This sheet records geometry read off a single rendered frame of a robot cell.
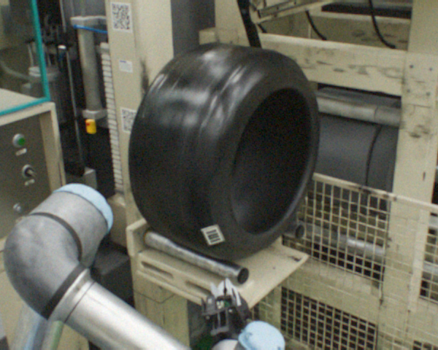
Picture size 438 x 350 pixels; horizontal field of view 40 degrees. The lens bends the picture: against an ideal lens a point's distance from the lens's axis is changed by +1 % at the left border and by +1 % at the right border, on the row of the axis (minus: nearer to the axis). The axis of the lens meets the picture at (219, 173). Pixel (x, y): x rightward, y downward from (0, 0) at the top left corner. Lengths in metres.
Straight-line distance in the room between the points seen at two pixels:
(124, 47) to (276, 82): 0.44
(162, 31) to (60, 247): 0.87
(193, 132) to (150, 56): 0.37
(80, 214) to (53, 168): 0.86
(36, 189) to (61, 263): 0.96
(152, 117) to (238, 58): 0.24
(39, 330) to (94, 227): 0.25
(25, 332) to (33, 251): 0.29
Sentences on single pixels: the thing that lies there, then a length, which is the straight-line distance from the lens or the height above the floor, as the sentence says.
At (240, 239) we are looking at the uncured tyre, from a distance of 1.50.
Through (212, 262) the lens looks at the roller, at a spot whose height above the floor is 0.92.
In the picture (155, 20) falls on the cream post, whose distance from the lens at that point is 1.65.
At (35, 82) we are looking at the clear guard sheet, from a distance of 1.77.
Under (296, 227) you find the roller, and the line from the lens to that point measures 1.75.
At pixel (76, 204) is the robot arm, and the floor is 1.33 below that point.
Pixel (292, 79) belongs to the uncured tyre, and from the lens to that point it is 1.53.
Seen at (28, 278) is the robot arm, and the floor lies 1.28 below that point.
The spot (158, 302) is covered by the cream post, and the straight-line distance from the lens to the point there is 1.97.
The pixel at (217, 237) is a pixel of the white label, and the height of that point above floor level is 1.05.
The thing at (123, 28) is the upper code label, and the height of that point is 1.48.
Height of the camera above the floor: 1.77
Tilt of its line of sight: 24 degrees down
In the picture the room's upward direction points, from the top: 1 degrees counter-clockwise
